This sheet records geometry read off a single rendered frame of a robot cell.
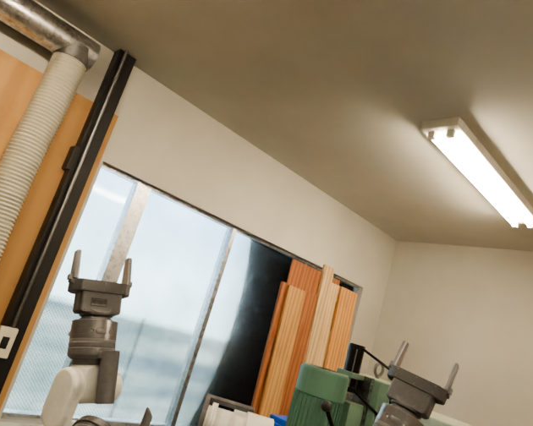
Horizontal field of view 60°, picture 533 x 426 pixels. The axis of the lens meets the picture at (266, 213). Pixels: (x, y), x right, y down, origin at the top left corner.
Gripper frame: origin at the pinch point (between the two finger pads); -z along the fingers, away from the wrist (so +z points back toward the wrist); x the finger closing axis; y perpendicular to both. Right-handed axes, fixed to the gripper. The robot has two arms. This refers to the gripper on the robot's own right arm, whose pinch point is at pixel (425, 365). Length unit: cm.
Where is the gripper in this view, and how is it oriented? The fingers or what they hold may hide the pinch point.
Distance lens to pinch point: 107.5
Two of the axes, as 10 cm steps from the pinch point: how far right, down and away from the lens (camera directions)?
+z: -5.2, 7.8, -3.5
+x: -7.7, -2.5, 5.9
